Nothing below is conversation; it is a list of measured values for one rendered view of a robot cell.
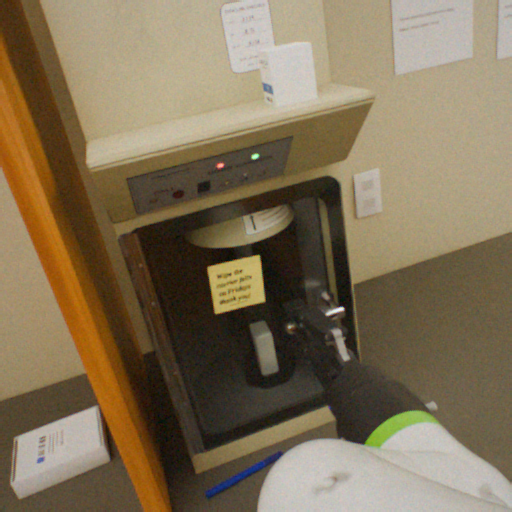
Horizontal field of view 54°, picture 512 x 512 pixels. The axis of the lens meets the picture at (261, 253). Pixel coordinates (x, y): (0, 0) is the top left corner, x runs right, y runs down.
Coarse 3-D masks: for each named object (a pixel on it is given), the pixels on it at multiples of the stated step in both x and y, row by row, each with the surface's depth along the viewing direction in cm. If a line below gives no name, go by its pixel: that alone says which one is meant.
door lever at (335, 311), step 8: (320, 296) 76; (328, 296) 76; (320, 304) 77; (328, 304) 75; (336, 304) 74; (328, 312) 72; (336, 312) 72; (344, 312) 72; (288, 328) 71; (296, 328) 71
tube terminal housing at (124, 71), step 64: (64, 0) 53; (128, 0) 55; (192, 0) 57; (320, 0) 61; (64, 64) 55; (128, 64) 57; (192, 64) 59; (320, 64) 64; (128, 128) 60; (256, 192) 68; (256, 448) 85
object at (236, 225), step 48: (288, 192) 68; (336, 192) 70; (144, 240) 64; (192, 240) 66; (240, 240) 69; (288, 240) 71; (336, 240) 73; (192, 288) 69; (288, 288) 74; (336, 288) 77; (192, 336) 72; (240, 336) 74; (288, 336) 77; (192, 384) 75; (240, 384) 78; (288, 384) 81; (240, 432) 82
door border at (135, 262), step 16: (128, 240) 64; (128, 256) 64; (128, 272) 65; (144, 272) 66; (144, 288) 67; (144, 304) 67; (160, 320) 69; (160, 336) 70; (160, 352) 71; (176, 368) 73; (176, 384) 74; (176, 400) 75; (176, 416) 76; (192, 416) 77; (192, 432) 78; (192, 448) 80
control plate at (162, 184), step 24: (264, 144) 56; (288, 144) 58; (168, 168) 54; (192, 168) 55; (216, 168) 57; (240, 168) 59; (144, 192) 56; (168, 192) 58; (192, 192) 60; (216, 192) 62
